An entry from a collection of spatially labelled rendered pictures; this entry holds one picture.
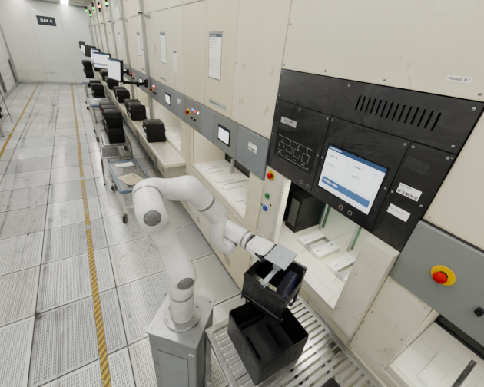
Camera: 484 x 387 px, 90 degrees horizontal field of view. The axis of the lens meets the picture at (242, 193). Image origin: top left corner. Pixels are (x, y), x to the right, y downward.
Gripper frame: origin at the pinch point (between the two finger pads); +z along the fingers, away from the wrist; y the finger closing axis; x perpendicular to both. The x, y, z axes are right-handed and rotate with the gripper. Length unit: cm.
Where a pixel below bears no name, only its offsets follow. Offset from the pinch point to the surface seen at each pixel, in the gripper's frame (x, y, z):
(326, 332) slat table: -49, -19, 28
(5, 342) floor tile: -125, 91, -157
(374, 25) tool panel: 88, -35, 2
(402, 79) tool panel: 73, -29, 17
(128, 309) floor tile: -125, 19, -115
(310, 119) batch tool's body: 51, -42, -16
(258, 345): -48.3, 10.9, 3.8
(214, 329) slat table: -49, 19, -18
